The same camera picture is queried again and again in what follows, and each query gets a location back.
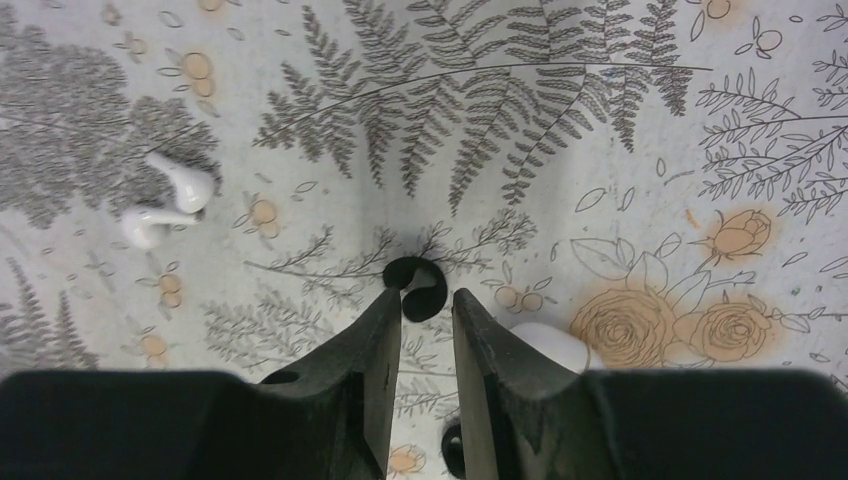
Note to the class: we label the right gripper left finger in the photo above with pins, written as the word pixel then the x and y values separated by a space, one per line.
pixel 327 415

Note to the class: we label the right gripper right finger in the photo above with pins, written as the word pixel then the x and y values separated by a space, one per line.
pixel 523 416

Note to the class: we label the black earbud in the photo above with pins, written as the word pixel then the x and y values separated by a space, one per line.
pixel 452 450
pixel 420 303

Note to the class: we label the white earbud charging case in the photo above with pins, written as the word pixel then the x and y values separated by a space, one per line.
pixel 562 348

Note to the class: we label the white earbud upper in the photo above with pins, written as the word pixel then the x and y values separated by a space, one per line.
pixel 194 188

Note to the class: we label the white earbud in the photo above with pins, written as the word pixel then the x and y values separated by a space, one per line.
pixel 146 227
pixel 194 188

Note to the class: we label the white earbud lower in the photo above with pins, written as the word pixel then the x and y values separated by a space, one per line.
pixel 146 227

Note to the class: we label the floral table mat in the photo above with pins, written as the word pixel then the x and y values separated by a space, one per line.
pixel 664 180

